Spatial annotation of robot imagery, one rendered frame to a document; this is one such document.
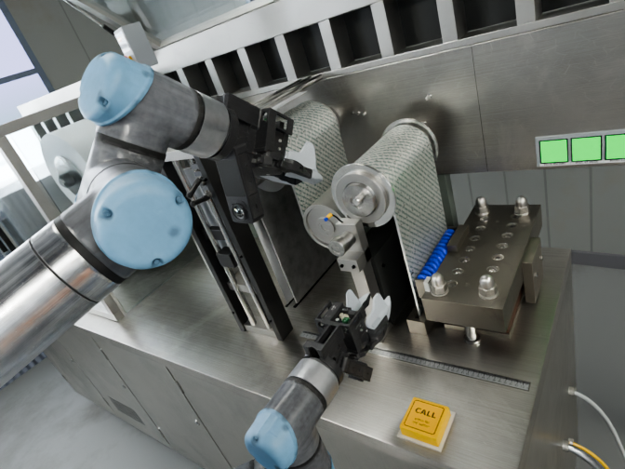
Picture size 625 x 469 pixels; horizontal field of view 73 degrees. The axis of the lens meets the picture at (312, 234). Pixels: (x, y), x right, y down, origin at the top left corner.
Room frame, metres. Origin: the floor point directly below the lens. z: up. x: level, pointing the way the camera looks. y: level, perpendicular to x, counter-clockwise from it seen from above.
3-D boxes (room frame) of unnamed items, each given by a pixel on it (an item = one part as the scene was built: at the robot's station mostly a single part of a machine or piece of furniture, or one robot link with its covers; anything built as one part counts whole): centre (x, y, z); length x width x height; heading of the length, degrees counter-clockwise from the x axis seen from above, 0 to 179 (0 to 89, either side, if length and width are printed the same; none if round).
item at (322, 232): (0.97, -0.12, 1.17); 0.26 x 0.12 x 0.12; 137
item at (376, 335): (0.58, -0.04, 1.09); 0.09 x 0.05 x 0.02; 128
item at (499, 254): (0.79, -0.36, 1.00); 0.40 x 0.16 x 0.06; 137
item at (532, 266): (0.74, -0.44, 0.96); 0.10 x 0.03 x 0.11; 137
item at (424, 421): (0.52, -0.08, 0.91); 0.07 x 0.07 x 0.02; 47
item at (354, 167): (0.80, -0.12, 1.25); 0.15 x 0.01 x 0.15; 47
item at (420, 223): (0.85, -0.25, 1.11); 0.23 x 0.01 x 0.18; 137
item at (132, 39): (1.20, 0.26, 1.66); 0.07 x 0.07 x 0.10; 32
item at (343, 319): (0.56, 0.02, 1.12); 0.12 x 0.08 x 0.09; 137
